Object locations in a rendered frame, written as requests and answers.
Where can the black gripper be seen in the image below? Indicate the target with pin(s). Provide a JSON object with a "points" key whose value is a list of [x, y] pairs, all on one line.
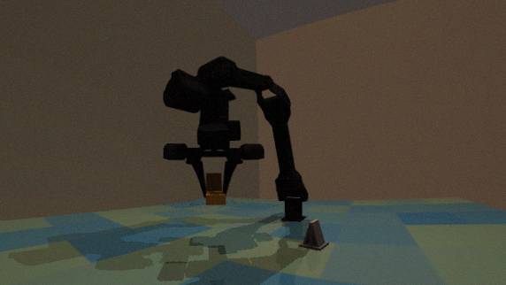
{"points": [[180, 151]]}

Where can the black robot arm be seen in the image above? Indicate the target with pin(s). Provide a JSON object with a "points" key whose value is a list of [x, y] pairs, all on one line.
{"points": [[205, 93]]}

